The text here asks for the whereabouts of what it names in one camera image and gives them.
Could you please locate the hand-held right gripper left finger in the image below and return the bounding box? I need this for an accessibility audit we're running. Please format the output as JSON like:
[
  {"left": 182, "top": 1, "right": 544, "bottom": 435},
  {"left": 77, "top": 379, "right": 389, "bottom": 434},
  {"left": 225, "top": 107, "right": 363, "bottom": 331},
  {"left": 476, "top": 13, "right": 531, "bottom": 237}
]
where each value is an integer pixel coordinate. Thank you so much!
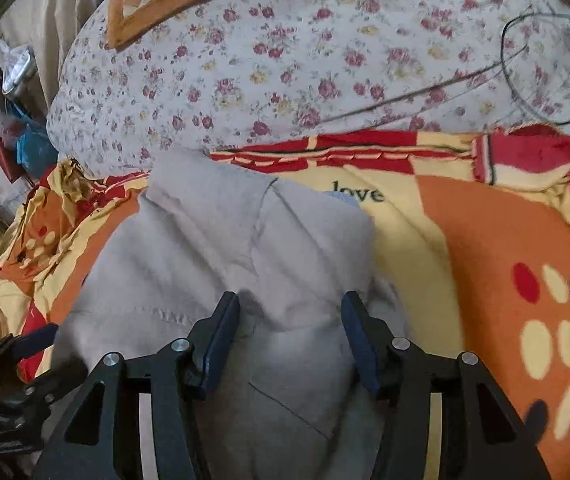
[{"left": 32, "top": 291, "right": 241, "bottom": 480}]

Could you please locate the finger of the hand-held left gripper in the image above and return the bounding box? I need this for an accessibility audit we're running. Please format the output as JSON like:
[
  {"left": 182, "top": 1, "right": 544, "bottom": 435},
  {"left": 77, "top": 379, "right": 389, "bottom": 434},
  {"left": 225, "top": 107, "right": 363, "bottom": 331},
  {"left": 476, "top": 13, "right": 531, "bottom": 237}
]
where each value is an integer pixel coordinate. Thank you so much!
[
  {"left": 22, "top": 358, "right": 90, "bottom": 406},
  {"left": 0, "top": 324, "right": 60, "bottom": 371}
]

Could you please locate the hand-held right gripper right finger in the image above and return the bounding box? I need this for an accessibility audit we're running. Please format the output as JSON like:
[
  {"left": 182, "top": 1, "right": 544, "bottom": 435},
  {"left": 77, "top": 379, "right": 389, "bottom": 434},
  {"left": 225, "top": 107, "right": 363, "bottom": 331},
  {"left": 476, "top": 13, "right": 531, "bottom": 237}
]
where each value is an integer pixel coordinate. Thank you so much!
[{"left": 341, "top": 290, "right": 551, "bottom": 480}]

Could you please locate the grey hoodie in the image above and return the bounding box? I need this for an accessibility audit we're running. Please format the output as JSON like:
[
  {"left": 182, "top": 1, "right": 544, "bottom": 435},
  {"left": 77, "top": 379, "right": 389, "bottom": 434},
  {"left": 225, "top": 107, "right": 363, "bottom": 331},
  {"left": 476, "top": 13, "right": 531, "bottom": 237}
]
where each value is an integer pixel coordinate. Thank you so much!
[{"left": 47, "top": 147, "right": 413, "bottom": 480}]

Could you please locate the orange red yellow printed blanket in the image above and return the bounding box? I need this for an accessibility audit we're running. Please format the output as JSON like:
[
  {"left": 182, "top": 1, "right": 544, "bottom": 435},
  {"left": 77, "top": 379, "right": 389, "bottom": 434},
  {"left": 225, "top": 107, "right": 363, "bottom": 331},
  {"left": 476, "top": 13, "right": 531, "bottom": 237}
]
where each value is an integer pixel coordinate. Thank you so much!
[{"left": 0, "top": 127, "right": 570, "bottom": 480}]

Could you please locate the blue plastic bag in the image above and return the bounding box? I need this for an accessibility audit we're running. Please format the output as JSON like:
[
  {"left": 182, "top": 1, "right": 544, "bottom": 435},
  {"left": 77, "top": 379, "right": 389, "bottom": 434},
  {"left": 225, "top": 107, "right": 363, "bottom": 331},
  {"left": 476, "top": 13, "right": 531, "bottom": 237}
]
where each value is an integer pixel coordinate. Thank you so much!
[{"left": 7, "top": 102, "right": 58, "bottom": 178}]

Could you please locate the white plastic bag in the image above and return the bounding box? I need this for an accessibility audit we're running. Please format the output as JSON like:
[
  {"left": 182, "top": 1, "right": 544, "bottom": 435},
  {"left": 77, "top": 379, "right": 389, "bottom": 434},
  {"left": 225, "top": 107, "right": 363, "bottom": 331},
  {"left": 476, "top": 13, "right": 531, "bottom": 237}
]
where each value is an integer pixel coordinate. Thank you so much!
[{"left": 1, "top": 44, "right": 36, "bottom": 97}]

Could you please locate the floral bed sheet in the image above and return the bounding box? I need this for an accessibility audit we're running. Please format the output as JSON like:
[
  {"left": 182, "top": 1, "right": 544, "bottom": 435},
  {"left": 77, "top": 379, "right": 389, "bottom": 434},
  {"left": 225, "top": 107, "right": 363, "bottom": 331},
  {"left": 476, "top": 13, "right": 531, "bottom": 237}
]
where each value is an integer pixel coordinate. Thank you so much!
[{"left": 46, "top": 0, "right": 570, "bottom": 178}]

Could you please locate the beige curtain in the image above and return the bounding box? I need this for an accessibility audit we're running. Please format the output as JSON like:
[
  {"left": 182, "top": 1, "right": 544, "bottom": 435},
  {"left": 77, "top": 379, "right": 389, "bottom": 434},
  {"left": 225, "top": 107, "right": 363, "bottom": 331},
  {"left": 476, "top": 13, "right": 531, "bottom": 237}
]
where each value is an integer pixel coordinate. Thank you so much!
[{"left": 0, "top": 0, "right": 110, "bottom": 121}]

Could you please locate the thin black cable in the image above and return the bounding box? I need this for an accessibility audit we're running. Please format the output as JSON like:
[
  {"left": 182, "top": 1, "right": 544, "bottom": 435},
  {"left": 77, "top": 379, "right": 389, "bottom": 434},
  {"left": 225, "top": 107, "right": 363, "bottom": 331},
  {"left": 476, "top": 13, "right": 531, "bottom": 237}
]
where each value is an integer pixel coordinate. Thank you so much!
[{"left": 322, "top": 12, "right": 570, "bottom": 126}]

